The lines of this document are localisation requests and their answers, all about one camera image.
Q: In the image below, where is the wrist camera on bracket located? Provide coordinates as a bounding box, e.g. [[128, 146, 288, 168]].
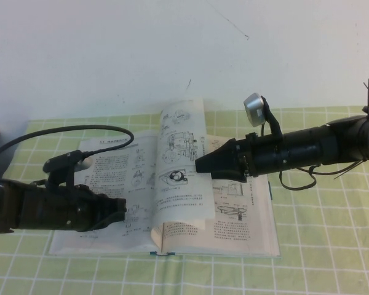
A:
[[42, 149, 95, 190], [243, 93, 284, 138]]

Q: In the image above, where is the technical book with diagrams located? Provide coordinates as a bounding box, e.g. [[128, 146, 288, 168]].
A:
[[48, 98, 282, 258]]

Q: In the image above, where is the green white checked tablecloth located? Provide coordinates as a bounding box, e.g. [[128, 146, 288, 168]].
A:
[[0, 105, 369, 295]]

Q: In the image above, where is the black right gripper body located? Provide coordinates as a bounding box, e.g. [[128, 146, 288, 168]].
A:
[[233, 132, 286, 183]]

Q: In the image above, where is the thin black right camera cable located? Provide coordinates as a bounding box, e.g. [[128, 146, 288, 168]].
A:
[[278, 164, 318, 190]]

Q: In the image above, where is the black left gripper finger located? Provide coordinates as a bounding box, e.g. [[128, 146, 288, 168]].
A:
[[93, 192, 127, 216], [93, 212, 125, 231]]

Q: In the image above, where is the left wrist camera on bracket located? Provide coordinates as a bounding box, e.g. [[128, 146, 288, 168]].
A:
[[42, 149, 95, 190]]

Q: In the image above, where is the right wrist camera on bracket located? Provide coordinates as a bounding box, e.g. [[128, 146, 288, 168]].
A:
[[243, 93, 284, 138]]

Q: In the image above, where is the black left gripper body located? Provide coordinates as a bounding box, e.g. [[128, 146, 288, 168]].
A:
[[20, 181, 99, 233]]

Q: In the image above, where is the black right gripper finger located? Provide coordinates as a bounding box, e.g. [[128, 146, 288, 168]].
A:
[[210, 157, 250, 183], [195, 138, 241, 173]]

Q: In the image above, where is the black left camera cable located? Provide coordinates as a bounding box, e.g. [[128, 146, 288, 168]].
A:
[[0, 124, 135, 162]]

